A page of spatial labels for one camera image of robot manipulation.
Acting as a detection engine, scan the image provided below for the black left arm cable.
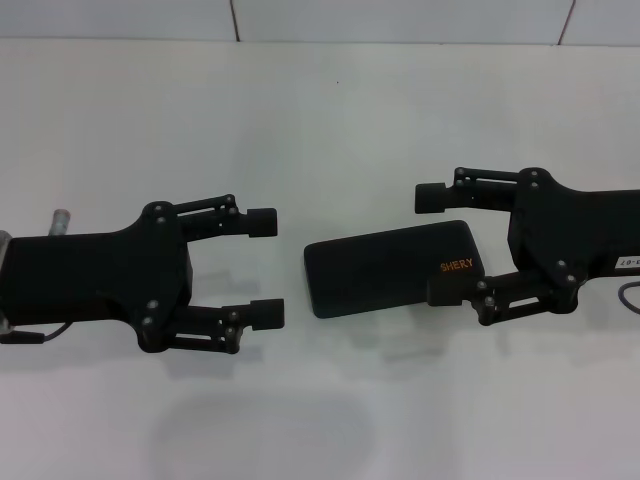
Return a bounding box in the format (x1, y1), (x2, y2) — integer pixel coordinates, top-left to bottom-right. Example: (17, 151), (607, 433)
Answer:
(0, 322), (72, 347)

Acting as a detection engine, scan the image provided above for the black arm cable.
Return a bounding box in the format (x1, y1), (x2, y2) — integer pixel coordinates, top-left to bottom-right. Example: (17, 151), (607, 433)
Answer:
(0, 322), (72, 347)
(617, 281), (640, 318)

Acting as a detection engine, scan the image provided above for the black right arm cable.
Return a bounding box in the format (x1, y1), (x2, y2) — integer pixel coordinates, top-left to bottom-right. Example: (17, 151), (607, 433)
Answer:
(617, 281), (640, 318)

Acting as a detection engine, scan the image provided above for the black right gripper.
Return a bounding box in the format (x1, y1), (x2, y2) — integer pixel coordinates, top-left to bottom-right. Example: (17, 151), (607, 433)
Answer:
(414, 166), (640, 327)

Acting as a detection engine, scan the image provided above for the black glasses case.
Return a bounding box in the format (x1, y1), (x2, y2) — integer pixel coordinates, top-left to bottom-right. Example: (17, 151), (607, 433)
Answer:
(303, 219), (484, 321)

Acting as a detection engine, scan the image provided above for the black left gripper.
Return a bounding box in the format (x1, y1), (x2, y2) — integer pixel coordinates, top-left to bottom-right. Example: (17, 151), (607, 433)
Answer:
(0, 202), (196, 354)

